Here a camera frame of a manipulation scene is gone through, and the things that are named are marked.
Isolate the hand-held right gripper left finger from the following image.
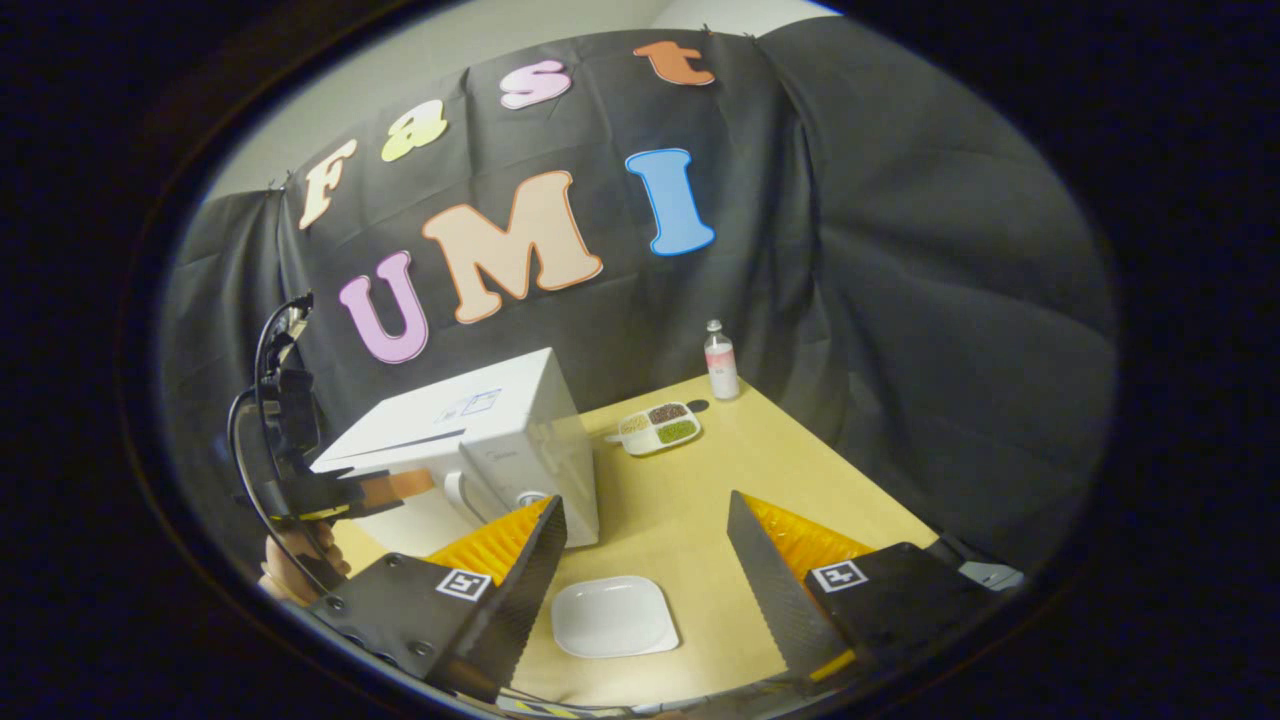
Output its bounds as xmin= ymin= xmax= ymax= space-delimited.
xmin=305 ymin=494 xmax=569 ymax=704

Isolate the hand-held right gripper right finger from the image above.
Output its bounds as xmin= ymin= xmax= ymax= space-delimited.
xmin=727 ymin=489 xmax=1011 ymax=696

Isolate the white microwave oven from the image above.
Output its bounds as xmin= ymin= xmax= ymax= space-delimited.
xmin=310 ymin=347 xmax=601 ymax=559

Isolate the white square plate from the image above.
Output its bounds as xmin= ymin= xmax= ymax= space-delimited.
xmin=551 ymin=575 xmax=681 ymax=660

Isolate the white divided tray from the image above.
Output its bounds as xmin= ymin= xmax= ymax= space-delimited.
xmin=605 ymin=401 xmax=702 ymax=458

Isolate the small grey box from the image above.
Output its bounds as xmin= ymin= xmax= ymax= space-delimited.
xmin=958 ymin=560 xmax=1026 ymax=593

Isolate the clear bottle with pink label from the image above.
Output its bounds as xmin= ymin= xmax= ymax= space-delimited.
xmin=704 ymin=320 xmax=742 ymax=402

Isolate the black backdrop cloth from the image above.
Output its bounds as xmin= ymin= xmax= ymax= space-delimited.
xmin=160 ymin=18 xmax=1118 ymax=591

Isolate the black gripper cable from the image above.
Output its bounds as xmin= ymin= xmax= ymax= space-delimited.
xmin=227 ymin=292 xmax=336 ymax=596

